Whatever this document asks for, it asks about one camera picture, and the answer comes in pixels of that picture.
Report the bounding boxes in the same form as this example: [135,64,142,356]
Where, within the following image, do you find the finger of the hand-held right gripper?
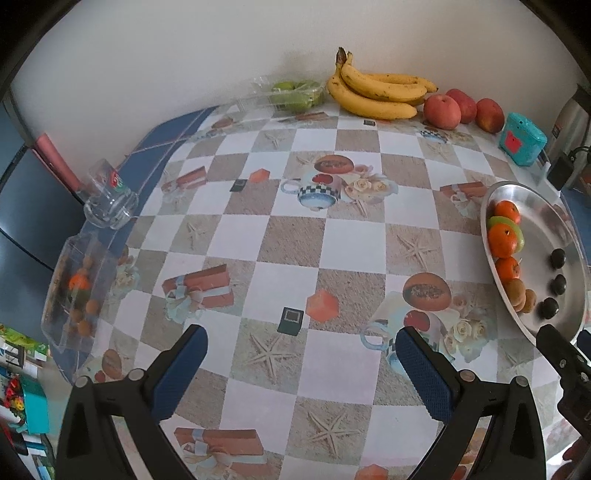
[536,324,591,439]

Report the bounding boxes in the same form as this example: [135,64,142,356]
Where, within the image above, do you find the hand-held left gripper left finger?
[55,324,209,480]

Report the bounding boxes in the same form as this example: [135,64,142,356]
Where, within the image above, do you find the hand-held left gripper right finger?
[396,326,548,480]

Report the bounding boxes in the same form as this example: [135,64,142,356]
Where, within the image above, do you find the round metal plate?
[480,181,586,344]

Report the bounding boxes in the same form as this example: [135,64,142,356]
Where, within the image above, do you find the green mango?
[488,215,526,252]

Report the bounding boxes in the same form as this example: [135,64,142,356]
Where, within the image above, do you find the person's right hand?
[562,438,591,480]

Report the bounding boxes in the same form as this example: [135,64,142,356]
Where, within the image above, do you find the clear plastic tray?
[41,234,122,358]

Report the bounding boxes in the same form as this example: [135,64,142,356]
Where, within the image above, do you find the plain teal box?
[21,378,49,435]

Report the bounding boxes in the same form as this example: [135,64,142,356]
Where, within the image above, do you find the green printed box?
[0,323,49,365]

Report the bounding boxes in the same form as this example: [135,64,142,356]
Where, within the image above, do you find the printed checkered tablecloth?
[41,104,591,480]

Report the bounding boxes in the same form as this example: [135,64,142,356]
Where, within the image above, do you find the colourful toy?
[0,376,24,411]

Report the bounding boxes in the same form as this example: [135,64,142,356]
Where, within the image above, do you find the clear glass mug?
[83,158,140,230]

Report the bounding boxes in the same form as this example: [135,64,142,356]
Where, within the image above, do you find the black power adapter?
[547,156,575,189]

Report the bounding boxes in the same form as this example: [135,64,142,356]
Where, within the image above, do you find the teal box with red label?
[498,113,548,166]

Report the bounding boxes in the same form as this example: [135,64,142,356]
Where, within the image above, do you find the dark blue furniture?
[0,99,86,273]

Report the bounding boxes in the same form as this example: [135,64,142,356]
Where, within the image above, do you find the red apple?
[445,89,478,124]
[475,98,505,134]
[423,95,461,129]

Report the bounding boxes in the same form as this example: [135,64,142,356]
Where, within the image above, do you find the pink padded bar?
[32,134,81,195]

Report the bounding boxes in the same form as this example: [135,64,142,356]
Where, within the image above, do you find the yellow banana bunch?
[327,46,438,121]

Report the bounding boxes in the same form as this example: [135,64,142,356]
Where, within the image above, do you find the clear bag of green fruit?
[238,76,326,114]

